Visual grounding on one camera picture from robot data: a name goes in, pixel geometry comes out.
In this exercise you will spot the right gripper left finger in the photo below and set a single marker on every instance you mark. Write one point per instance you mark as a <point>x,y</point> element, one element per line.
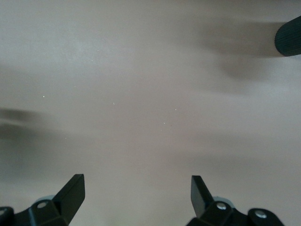
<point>68,197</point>

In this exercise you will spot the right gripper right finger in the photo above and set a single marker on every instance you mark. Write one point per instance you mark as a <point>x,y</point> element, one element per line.
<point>202,197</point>

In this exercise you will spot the black ribbed cylinder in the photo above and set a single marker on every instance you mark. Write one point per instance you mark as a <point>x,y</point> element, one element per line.
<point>289,37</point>

